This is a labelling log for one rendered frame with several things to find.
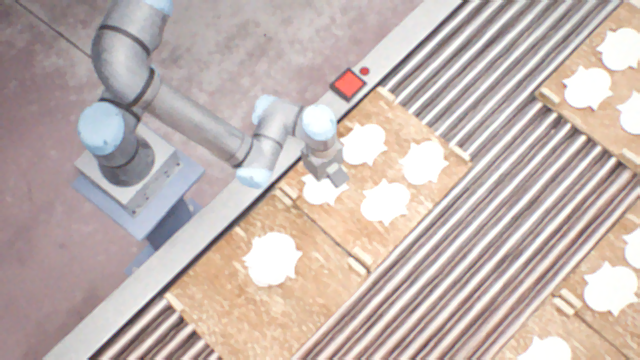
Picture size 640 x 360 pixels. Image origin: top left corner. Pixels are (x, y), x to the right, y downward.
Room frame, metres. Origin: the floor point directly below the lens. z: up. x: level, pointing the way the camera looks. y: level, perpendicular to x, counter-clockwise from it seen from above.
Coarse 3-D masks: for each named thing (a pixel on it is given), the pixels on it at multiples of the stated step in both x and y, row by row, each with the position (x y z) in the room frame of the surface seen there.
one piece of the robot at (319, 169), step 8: (304, 152) 0.83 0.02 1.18; (336, 152) 0.83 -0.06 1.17; (304, 160) 0.83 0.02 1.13; (312, 160) 0.81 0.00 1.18; (320, 160) 0.80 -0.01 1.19; (328, 160) 0.81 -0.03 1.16; (336, 160) 0.82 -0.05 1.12; (312, 168) 0.81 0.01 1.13; (320, 168) 0.80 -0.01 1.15; (328, 168) 0.81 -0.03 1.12; (336, 168) 0.81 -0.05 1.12; (312, 176) 0.81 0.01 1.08; (320, 176) 0.80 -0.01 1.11; (328, 176) 0.79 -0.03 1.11; (336, 176) 0.79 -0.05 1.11; (344, 176) 0.79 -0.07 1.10; (336, 184) 0.77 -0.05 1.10
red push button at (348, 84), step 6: (348, 72) 1.18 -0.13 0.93; (342, 78) 1.16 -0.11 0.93; (348, 78) 1.16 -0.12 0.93; (354, 78) 1.15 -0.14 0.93; (336, 84) 1.14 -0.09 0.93; (342, 84) 1.14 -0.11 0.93; (348, 84) 1.14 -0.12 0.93; (354, 84) 1.14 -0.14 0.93; (360, 84) 1.13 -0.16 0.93; (342, 90) 1.12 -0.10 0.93; (348, 90) 1.12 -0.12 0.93; (354, 90) 1.12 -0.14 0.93; (348, 96) 1.10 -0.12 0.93
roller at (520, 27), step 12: (540, 0) 1.34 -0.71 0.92; (552, 0) 1.34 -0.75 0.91; (528, 12) 1.31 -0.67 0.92; (540, 12) 1.30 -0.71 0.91; (516, 24) 1.27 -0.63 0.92; (528, 24) 1.27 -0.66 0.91; (504, 36) 1.24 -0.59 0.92; (516, 36) 1.23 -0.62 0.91; (492, 48) 1.20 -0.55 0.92; (504, 48) 1.20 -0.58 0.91; (480, 60) 1.17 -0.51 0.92; (492, 60) 1.17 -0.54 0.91; (468, 72) 1.13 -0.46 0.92; (480, 72) 1.13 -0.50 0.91; (456, 84) 1.10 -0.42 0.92; (468, 84) 1.10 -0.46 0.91; (444, 96) 1.07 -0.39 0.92; (456, 96) 1.07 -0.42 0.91; (432, 108) 1.04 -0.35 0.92; (444, 108) 1.03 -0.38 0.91; (420, 120) 1.00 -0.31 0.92; (432, 120) 1.00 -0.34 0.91; (192, 348) 0.45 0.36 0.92; (204, 348) 0.45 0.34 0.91
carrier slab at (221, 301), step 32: (256, 224) 0.75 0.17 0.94; (288, 224) 0.74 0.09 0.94; (224, 256) 0.67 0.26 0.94; (320, 256) 0.64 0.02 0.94; (192, 288) 0.60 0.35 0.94; (224, 288) 0.59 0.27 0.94; (256, 288) 0.58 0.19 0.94; (288, 288) 0.57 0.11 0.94; (320, 288) 0.56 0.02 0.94; (352, 288) 0.55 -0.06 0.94; (192, 320) 0.51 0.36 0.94; (224, 320) 0.50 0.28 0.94; (256, 320) 0.49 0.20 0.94; (288, 320) 0.48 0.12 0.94; (320, 320) 0.47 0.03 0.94; (224, 352) 0.42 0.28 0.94; (256, 352) 0.41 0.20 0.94; (288, 352) 0.40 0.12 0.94
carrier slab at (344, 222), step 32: (352, 128) 1.00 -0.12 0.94; (384, 128) 0.98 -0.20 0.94; (416, 128) 0.97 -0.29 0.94; (384, 160) 0.89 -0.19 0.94; (448, 160) 0.87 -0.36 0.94; (352, 192) 0.81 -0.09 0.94; (416, 192) 0.79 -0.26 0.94; (448, 192) 0.78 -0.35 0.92; (320, 224) 0.73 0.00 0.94; (352, 224) 0.72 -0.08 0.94; (416, 224) 0.70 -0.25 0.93; (384, 256) 0.62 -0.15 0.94
